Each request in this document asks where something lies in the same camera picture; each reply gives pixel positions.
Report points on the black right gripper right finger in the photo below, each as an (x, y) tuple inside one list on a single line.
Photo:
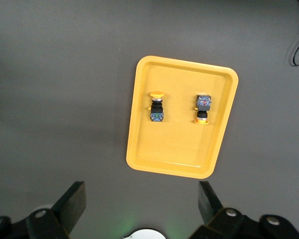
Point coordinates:
[(209, 201)]

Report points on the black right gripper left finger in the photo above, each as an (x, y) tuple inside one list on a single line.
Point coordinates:
[(71, 206)]

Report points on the yellow mushroom push button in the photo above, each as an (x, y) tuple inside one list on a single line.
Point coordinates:
[(202, 104), (156, 109)]

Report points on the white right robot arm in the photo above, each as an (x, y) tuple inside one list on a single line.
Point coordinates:
[(145, 234)]

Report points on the yellow plastic tray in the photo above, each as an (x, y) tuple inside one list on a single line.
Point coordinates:
[(179, 139)]

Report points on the dark grey table mat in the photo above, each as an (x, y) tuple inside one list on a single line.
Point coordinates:
[(52, 112)]

